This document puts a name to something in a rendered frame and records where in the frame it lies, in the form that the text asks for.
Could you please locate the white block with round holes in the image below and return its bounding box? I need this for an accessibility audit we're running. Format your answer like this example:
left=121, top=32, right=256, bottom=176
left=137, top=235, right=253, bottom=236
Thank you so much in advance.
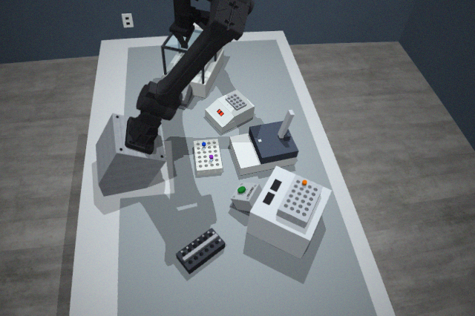
left=206, top=90, right=255, bottom=133

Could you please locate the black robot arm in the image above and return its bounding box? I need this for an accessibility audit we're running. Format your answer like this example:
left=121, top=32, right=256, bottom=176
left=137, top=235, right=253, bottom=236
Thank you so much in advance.
left=125, top=0, right=255, bottom=154

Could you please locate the grey bench mat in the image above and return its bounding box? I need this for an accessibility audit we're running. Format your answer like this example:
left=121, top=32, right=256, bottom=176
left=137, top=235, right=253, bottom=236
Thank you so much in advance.
left=117, top=39, right=377, bottom=316

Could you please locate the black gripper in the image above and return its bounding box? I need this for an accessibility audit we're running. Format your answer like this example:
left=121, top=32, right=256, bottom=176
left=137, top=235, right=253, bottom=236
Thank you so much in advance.
left=169, top=10, right=195, bottom=47

